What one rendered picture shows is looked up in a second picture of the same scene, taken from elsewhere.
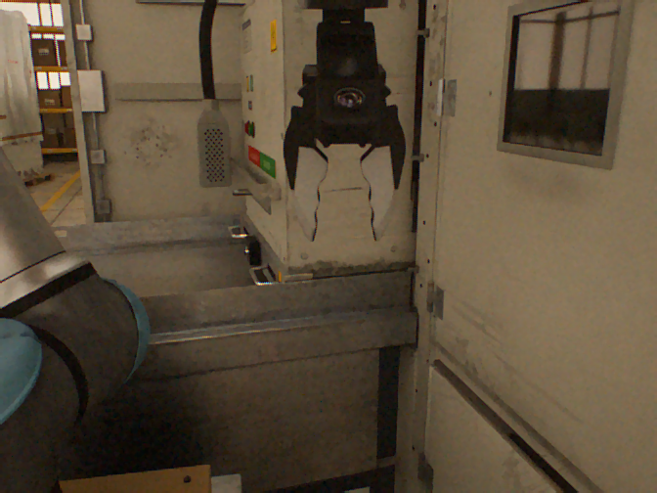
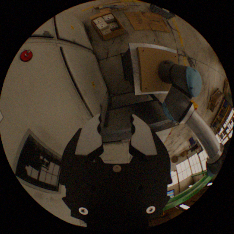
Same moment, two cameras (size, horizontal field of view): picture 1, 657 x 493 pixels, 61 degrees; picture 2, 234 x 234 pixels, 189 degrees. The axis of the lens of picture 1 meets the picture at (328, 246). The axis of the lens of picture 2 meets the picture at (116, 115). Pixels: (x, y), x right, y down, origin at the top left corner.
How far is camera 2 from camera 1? 0.42 m
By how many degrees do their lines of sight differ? 34
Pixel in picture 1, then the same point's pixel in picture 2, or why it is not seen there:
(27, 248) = (194, 116)
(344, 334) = (114, 128)
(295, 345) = (124, 125)
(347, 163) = not seen: hidden behind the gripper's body
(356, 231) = (111, 150)
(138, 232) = not seen: hidden behind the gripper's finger
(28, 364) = (189, 78)
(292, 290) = (125, 137)
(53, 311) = (186, 102)
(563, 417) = (70, 91)
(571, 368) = (63, 96)
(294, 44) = not seen: hidden behind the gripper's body
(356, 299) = (111, 136)
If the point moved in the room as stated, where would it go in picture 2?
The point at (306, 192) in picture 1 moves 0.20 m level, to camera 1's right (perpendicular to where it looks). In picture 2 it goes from (142, 127) to (38, 121)
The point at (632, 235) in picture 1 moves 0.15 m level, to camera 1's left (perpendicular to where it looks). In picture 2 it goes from (32, 107) to (62, 103)
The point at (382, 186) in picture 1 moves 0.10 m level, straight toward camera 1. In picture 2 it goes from (88, 129) to (83, 29)
